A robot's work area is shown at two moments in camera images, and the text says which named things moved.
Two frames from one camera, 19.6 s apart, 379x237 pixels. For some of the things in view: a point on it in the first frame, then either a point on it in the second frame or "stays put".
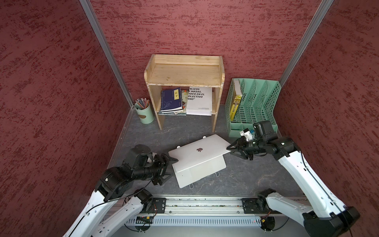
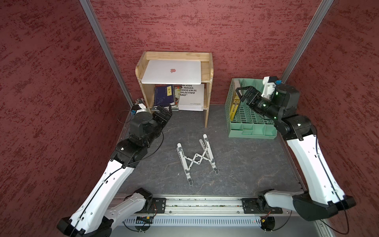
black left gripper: (162, 164) -> (163, 120)
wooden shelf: (165, 72) -> (147, 91)
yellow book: (236, 103) stays put
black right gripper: (241, 141) -> (255, 94)
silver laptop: (199, 160) -> (171, 72)
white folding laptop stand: (192, 174) -> (187, 162)
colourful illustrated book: (184, 94) -> (177, 94)
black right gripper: (203, 211) stays put
